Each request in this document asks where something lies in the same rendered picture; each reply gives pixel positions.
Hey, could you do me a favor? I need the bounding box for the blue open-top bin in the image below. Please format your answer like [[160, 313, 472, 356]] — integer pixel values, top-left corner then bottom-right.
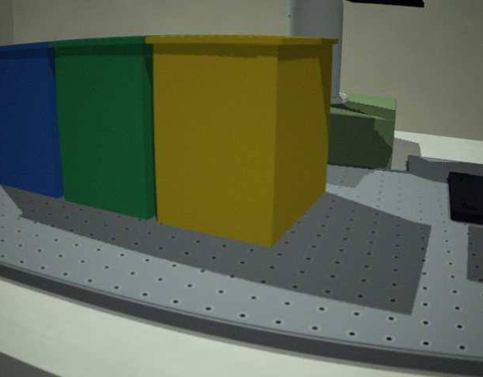
[[0, 40, 69, 199]]

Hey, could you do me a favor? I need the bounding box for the yellow box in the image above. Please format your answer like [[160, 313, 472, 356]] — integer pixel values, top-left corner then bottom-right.
[[150, 35, 338, 247]]

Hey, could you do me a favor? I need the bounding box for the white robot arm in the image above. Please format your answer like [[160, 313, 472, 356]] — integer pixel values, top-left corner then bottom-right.
[[287, 0, 348, 104]]

